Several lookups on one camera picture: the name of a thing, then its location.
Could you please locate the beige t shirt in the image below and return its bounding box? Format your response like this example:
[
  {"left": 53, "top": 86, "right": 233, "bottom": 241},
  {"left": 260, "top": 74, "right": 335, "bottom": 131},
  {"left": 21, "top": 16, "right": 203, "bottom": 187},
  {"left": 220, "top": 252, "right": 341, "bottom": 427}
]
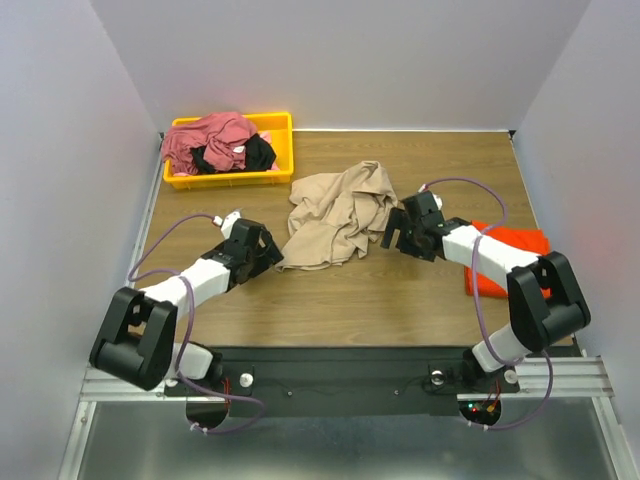
[{"left": 276, "top": 161, "right": 398, "bottom": 272}]

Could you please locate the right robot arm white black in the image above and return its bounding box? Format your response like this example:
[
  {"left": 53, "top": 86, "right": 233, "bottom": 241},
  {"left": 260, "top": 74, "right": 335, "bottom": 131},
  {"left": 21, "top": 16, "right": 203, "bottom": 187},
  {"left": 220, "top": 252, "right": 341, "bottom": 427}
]
[{"left": 381, "top": 191, "right": 591, "bottom": 390}]

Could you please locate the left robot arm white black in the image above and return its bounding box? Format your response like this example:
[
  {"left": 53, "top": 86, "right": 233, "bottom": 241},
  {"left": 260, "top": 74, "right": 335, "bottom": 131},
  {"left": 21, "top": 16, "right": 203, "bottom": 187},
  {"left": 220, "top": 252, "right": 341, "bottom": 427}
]
[{"left": 89, "top": 211, "right": 283, "bottom": 394}]

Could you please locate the black t shirt in bin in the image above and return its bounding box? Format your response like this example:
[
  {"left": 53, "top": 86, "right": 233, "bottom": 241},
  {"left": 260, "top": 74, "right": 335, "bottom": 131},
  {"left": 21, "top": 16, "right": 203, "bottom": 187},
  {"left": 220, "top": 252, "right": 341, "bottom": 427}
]
[{"left": 191, "top": 134, "right": 279, "bottom": 175}]

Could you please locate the orange folded t shirt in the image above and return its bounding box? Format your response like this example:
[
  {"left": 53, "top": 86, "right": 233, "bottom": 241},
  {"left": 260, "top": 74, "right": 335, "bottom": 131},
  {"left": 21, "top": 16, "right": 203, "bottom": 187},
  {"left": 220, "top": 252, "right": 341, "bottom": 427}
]
[{"left": 477, "top": 227, "right": 551, "bottom": 299}]

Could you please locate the pink t shirt in bin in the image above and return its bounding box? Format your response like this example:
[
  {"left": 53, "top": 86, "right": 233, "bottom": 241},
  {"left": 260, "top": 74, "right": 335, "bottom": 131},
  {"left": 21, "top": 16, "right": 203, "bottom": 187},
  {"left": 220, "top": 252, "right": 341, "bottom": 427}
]
[{"left": 161, "top": 112, "right": 258, "bottom": 176}]

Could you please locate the yellow plastic bin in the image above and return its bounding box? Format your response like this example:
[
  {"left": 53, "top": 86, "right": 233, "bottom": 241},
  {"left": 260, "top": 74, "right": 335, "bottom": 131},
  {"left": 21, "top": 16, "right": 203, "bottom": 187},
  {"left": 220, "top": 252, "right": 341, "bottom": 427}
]
[{"left": 162, "top": 112, "right": 294, "bottom": 189}]

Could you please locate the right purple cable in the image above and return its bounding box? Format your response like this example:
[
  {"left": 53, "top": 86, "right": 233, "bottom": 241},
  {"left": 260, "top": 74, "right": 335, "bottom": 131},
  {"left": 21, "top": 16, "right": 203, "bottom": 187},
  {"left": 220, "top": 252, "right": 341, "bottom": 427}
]
[{"left": 418, "top": 178, "right": 555, "bottom": 433}]

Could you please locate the purple cable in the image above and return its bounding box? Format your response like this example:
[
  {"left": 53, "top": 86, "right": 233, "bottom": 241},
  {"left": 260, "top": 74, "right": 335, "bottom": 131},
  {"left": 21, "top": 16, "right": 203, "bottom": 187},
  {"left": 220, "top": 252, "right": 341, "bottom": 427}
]
[
  {"left": 127, "top": 213, "right": 266, "bottom": 435},
  {"left": 418, "top": 178, "right": 555, "bottom": 433}
]

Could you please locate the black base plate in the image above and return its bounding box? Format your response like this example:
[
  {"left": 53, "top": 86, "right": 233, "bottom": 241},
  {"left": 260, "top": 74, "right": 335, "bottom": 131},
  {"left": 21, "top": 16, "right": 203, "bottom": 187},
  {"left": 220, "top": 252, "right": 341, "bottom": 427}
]
[{"left": 192, "top": 347, "right": 519, "bottom": 418}]

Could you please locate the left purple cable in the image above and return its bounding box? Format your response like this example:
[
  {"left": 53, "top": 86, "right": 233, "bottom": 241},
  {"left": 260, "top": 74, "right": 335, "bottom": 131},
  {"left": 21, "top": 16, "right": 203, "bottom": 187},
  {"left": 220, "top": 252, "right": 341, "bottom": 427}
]
[{"left": 127, "top": 213, "right": 266, "bottom": 435}]

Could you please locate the aluminium frame rail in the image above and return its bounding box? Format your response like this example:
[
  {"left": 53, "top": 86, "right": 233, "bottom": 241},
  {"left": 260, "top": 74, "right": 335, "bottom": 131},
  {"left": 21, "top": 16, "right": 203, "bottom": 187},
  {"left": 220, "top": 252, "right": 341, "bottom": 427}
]
[{"left": 58, "top": 160, "right": 253, "bottom": 479}]

